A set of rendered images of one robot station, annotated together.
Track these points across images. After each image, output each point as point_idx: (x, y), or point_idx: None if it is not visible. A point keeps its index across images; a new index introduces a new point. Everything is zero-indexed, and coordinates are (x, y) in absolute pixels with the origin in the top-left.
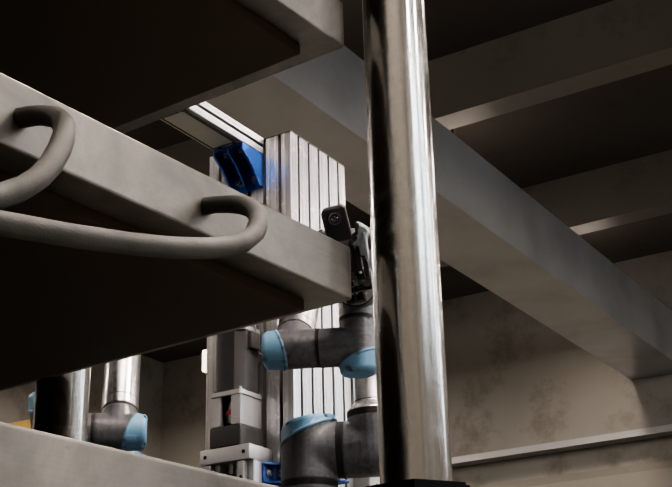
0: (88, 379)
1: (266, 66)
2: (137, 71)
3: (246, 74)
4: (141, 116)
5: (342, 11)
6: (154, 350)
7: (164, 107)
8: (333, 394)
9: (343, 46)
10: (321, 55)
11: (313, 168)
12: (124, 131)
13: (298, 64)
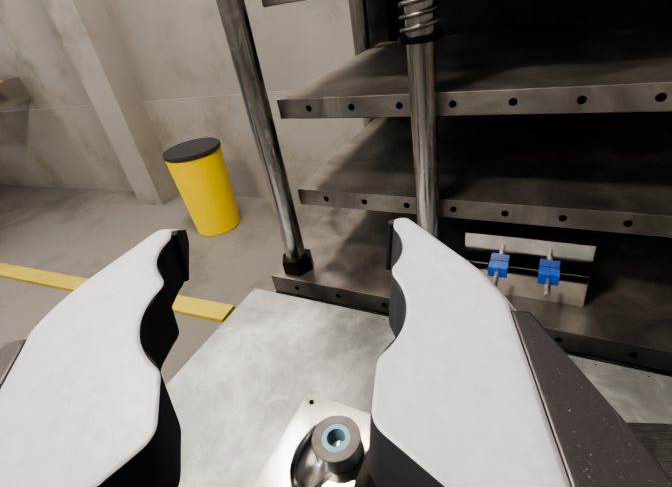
0: (417, 221)
1: (310, 118)
2: None
3: (318, 118)
4: (368, 117)
5: (277, 103)
6: (374, 210)
7: (356, 117)
8: None
9: (281, 118)
10: (289, 118)
11: None
12: (384, 116)
13: (298, 118)
